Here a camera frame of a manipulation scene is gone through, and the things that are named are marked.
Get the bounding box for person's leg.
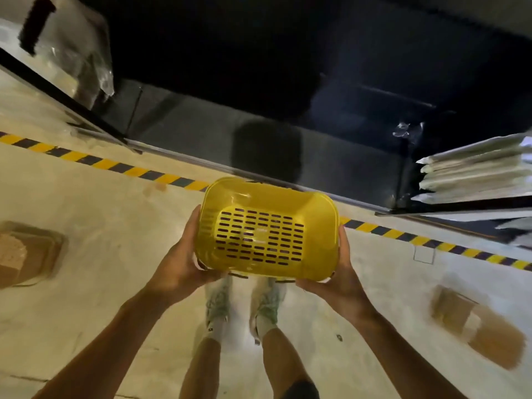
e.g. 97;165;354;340
178;336;221;399
262;326;313;399

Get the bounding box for person's shoe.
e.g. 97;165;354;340
249;277;288;345
204;278;232;341

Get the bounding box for person's dark shorts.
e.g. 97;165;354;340
282;380;321;399

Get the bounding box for person's left forearm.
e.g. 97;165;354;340
33;288;167;399

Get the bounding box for person's left hand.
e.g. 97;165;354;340
143;204;227;308

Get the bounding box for person's right shoe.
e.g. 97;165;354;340
249;277;288;345

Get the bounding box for pile of white flat packets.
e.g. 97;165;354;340
410;131;532;248

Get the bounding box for person's right hand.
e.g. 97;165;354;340
295;225;377;325

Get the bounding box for yellow rectangular basket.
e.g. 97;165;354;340
195;176;341;283

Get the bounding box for person's right leg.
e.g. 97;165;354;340
262;326;313;399

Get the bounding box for yellow black hazard tape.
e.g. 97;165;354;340
0;131;532;273

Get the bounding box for person's left shoe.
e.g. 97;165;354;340
204;278;232;341

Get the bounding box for person's left leg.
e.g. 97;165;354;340
178;336;221;399

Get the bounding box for clear plastic scrap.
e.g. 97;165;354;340
392;121;424;140

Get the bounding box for large clear storage box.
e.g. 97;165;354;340
0;0;115;111

